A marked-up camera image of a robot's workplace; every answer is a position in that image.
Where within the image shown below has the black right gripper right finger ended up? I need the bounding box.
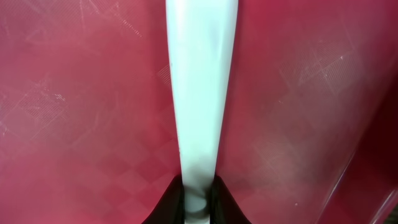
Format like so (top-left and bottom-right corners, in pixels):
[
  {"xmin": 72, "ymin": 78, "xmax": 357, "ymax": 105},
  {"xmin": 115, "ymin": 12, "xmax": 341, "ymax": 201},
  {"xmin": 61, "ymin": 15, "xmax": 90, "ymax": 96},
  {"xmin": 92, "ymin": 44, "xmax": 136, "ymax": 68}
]
[{"xmin": 209, "ymin": 175, "xmax": 251, "ymax": 224}]

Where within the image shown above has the red serving tray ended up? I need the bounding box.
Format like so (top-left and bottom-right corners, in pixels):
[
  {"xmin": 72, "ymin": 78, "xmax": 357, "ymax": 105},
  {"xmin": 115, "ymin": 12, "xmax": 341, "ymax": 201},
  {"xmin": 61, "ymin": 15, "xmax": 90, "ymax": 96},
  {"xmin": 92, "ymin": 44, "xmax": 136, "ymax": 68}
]
[{"xmin": 1, "ymin": 1, "xmax": 397, "ymax": 223}]

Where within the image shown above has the white plastic spoon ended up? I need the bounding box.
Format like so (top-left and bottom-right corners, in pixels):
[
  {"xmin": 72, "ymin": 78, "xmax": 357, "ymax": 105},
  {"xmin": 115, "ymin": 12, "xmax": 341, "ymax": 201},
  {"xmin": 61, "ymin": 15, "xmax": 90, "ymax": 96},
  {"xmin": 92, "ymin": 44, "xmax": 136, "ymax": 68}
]
[{"xmin": 165, "ymin": 0, "xmax": 238, "ymax": 223}]

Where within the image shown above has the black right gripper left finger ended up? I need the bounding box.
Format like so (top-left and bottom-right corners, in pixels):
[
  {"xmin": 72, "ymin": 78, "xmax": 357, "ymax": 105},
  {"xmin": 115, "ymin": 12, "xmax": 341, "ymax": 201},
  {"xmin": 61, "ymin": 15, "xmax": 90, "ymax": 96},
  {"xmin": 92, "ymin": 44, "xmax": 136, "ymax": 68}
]
[{"xmin": 142, "ymin": 175, "xmax": 185, "ymax": 224}]

